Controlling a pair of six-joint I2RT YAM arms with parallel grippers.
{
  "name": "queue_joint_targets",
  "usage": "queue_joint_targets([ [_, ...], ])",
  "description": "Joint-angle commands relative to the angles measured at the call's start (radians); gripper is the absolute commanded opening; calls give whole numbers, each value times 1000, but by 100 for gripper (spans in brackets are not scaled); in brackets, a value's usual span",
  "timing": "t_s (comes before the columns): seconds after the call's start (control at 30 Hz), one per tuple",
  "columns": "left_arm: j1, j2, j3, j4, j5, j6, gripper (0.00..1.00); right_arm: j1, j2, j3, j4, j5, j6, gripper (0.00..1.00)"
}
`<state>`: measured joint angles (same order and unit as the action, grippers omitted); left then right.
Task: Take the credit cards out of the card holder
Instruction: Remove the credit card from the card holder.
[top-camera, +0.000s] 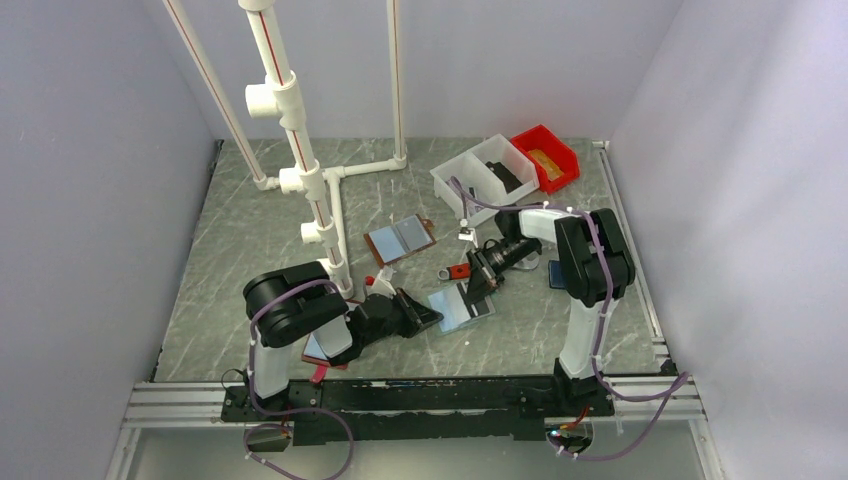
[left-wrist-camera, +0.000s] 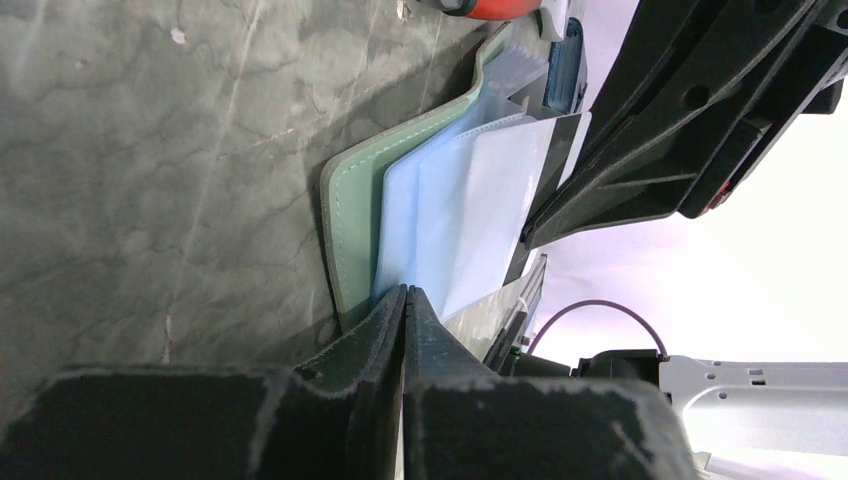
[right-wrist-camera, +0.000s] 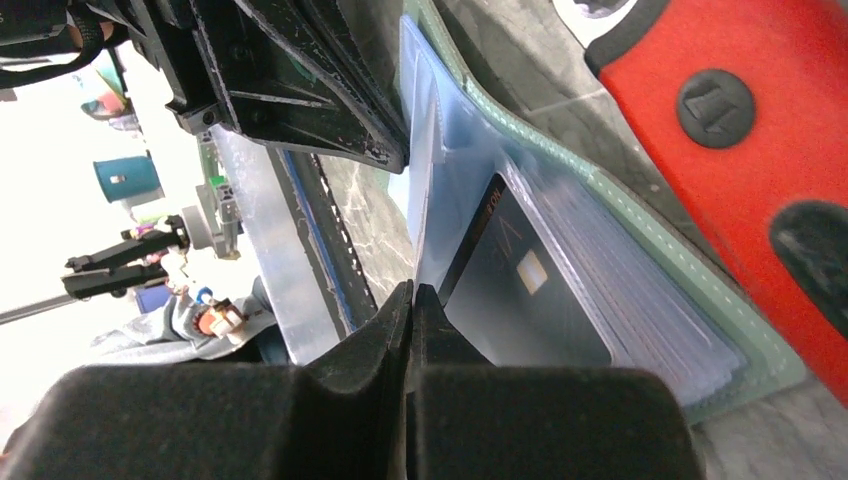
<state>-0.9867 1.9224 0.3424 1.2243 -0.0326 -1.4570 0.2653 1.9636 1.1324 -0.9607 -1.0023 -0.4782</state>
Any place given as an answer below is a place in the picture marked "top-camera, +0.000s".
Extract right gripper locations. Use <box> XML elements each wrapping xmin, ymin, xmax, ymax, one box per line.
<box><xmin>465</xmin><ymin>237</ymin><xmax>539</xmax><ymax>307</ymax></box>

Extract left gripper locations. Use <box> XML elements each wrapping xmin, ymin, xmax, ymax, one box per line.
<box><xmin>362</xmin><ymin>287</ymin><xmax>443</xmax><ymax>347</ymax></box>

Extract grey credit card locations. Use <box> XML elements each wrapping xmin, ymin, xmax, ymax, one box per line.
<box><xmin>464</xmin><ymin>296</ymin><xmax>495</xmax><ymax>320</ymax></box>

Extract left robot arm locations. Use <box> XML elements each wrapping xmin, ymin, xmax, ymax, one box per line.
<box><xmin>243</xmin><ymin>261</ymin><xmax>444</xmax><ymax>420</ymax></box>

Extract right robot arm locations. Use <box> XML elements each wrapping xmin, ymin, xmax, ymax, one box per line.
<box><xmin>465</xmin><ymin>204</ymin><xmax>636</xmax><ymax>415</ymax></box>

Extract navy blue card holder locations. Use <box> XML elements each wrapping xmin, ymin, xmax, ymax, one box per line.
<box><xmin>548</xmin><ymin>260</ymin><xmax>566</xmax><ymax>290</ymax></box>

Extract brown card holder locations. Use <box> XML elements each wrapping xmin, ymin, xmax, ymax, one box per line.
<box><xmin>363</xmin><ymin>214</ymin><xmax>436</xmax><ymax>268</ymax></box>

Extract red card holder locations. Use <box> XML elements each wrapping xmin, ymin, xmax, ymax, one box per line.
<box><xmin>301</xmin><ymin>334</ymin><xmax>348</xmax><ymax>370</ymax></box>

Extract grey parts in bin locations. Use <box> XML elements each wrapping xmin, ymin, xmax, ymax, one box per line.
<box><xmin>447</xmin><ymin>177</ymin><xmax>484</xmax><ymax>218</ymax></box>

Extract white divided bin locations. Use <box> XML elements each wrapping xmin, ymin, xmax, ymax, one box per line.
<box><xmin>430</xmin><ymin>134</ymin><xmax>539</xmax><ymax>227</ymax></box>

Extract black part in bin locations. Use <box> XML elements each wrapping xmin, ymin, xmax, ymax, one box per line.
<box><xmin>485</xmin><ymin>162</ymin><xmax>522</xmax><ymax>194</ymax></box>

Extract yellow item in red bin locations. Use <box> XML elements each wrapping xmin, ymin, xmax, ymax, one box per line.
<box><xmin>529</xmin><ymin>149</ymin><xmax>563</xmax><ymax>181</ymax></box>

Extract red plastic bin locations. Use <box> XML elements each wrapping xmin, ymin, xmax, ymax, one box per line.
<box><xmin>510</xmin><ymin>124</ymin><xmax>580</xmax><ymax>195</ymax></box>

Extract red handled adjustable wrench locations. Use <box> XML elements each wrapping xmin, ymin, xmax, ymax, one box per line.
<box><xmin>437</xmin><ymin>254</ymin><xmax>539</xmax><ymax>283</ymax></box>

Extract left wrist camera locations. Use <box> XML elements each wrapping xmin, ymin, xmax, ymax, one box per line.
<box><xmin>364</xmin><ymin>276</ymin><xmax>396</xmax><ymax>298</ymax></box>

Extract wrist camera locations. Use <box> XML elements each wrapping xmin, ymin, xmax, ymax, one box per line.
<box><xmin>364</xmin><ymin>276</ymin><xmax>396</xmax><ymax>298</ymax></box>
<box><xmin>457</xmin><ymin>219</ymin><xmax>479</xmax><ymax>247</ymax></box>

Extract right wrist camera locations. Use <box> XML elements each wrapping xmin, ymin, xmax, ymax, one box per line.
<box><xmin>457</xmin><ymin>219</ymin><xmax>479</xmax><ymax>247</ymax></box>

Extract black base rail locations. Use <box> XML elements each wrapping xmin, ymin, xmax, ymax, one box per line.
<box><xmin>221</xmin><ymin>375</ymin><xmax>615</xmax><ymax>446</ymax></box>

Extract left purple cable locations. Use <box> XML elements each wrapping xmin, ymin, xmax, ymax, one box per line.
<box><xmin>241</xmin><ymin>278</ymin><xmax>356</xmax><ymax>478</ymax></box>

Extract purple cable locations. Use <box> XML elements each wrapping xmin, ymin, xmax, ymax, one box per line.
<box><xmin>241</xmin><ymin>278</ymin><xmax>356</xmax><ymax>478</ymax></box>
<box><xmin>449</xmin><ymin>176</ymin><xmax>690</xmax><ymax>464</ymax></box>

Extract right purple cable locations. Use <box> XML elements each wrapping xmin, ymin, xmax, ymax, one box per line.
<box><xmin>449</xmin><ymin>176</ymin><xmax>690</xmax><ymax>464</ymax></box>

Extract white pvc pipe frame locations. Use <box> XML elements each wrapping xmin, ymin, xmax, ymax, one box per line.
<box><xmin>163</xmin><ymin>1</ymin><xmax>408</xmax><ymax>299</ymax></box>

